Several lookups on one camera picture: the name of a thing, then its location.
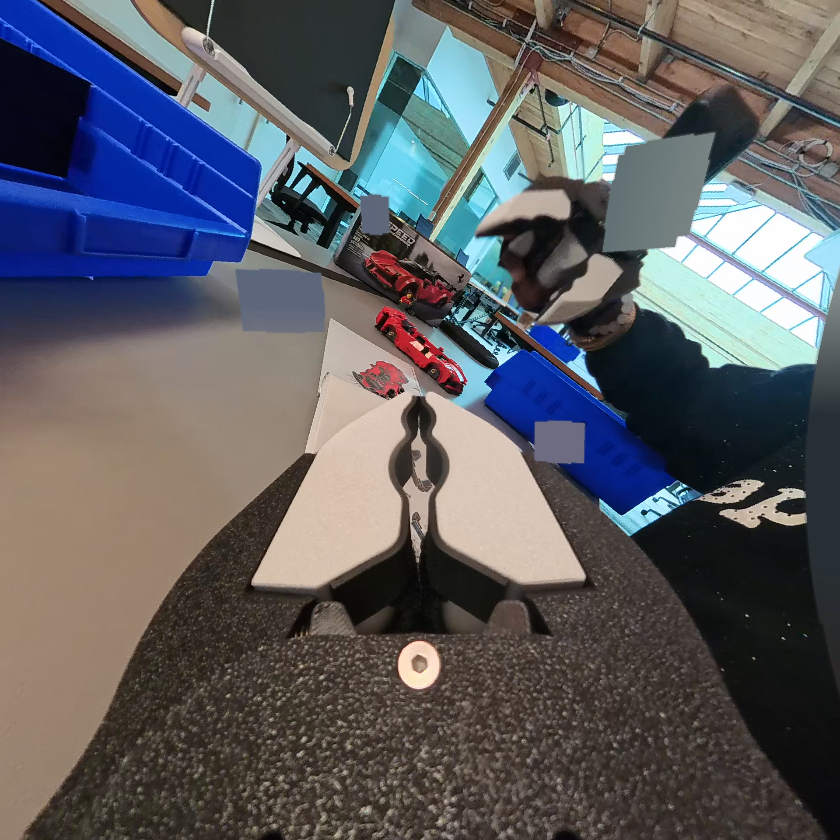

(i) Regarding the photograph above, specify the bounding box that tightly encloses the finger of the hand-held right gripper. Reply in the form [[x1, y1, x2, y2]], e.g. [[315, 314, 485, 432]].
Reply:
[[476, 190, 573, 240], [533, 253, 626, 326]]

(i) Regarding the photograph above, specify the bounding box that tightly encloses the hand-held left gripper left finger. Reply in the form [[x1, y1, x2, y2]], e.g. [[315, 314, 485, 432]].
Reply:
[[251, 394, 421, 592]]

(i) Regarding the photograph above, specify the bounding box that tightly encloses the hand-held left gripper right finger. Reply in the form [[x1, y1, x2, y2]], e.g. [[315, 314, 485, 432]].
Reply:
[[423, 392, 587, 598]]

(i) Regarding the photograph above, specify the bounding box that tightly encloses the lego instruction booklet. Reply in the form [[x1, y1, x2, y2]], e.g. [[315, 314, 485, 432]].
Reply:
[[305, 318, 435, 547]]

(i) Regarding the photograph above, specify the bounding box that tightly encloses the blue plastic storage bin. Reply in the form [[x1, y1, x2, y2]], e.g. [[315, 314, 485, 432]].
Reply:
[[484, 349, 670, 515], [0, 16, 263, 281]]

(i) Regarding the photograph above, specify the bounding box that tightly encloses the red lego car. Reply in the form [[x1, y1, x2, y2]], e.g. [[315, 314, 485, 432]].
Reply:
[[375, 305, 471, 399]]

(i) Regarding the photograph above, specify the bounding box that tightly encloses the lego set cardboard box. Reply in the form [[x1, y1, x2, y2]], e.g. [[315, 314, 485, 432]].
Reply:
[[332, 210, 473, 328]]

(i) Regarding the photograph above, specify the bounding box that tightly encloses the person's right hand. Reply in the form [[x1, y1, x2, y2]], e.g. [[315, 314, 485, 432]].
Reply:
[[508, 259, 560, 316]]

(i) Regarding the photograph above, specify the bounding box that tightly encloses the small blue storage bin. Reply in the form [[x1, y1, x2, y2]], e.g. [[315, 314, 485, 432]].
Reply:
[[527, 324, 582, 363]]

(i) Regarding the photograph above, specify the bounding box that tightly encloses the black quilted pad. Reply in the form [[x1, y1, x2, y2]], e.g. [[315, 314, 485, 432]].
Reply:
[[444, 319, 501, 370]]

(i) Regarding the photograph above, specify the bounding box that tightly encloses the black office chair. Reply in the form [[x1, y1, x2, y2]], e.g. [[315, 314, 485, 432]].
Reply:
[[271, 161, 327, 232]]

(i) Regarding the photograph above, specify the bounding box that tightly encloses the white bead bracelet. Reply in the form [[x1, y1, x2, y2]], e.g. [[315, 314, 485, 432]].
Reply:
[[566, 301, 639, 350]]

